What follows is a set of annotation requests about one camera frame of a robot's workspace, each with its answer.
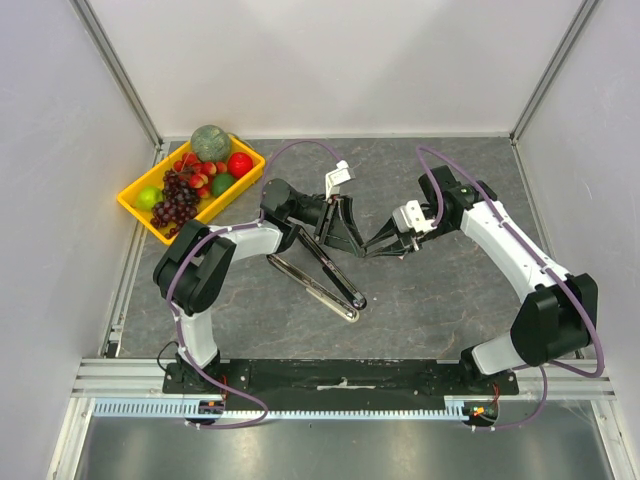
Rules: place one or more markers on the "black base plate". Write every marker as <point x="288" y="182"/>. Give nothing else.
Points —
<point x="355" y="384"/>

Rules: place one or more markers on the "red apple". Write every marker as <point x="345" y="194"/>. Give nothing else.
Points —
<point x="239" y="164"/>

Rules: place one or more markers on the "red peach cluster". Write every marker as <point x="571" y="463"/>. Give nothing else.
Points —
<point x="198" y="174"/>

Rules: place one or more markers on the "slotted cable duct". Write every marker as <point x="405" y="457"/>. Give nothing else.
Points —
<point x="453" y="410"/>

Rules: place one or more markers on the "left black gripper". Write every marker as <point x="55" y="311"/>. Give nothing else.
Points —
<point x="326" y="224"/>

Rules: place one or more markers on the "yellow plastic tray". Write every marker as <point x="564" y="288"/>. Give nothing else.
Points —
<point x="207" y="208"/>

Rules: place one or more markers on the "dark green lime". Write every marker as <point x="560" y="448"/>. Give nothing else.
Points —
<point x="221" y="183"/>

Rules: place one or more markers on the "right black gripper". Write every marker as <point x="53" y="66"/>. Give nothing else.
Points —
<point x="407" y="240"/>

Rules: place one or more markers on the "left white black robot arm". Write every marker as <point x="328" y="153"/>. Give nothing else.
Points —
<point x="192" y="272"/>

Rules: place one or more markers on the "light green lime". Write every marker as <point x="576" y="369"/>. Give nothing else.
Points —
<point x="148" y="197"/>

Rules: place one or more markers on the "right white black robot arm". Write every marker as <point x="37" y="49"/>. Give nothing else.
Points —
<point x="558" y="312"/>

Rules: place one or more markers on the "purple grape bunch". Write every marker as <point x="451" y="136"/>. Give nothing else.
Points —
<point x="179" y="206"/>

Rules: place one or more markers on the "green melon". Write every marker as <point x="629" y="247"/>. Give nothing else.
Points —
<point x="211" y="143"/>

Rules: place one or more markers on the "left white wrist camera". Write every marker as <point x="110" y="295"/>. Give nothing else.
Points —
<point x="334" y="179"/>

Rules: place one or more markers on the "white black stapler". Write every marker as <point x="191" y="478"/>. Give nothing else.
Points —
<point x="318" y="291"/>

